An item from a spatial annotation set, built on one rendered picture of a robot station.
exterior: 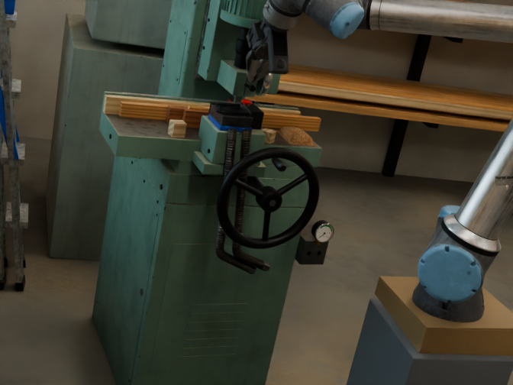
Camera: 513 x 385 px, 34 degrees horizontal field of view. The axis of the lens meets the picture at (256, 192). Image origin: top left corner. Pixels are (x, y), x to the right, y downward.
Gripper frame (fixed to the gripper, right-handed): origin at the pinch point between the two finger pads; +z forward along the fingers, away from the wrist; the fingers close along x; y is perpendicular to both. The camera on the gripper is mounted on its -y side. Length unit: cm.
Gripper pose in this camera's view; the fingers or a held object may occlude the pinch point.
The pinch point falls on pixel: (253, 80)
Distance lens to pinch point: 222.1
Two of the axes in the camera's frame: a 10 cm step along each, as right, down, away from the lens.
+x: -9.1, -0.3, -4.1
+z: -3.4, 6.0, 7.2
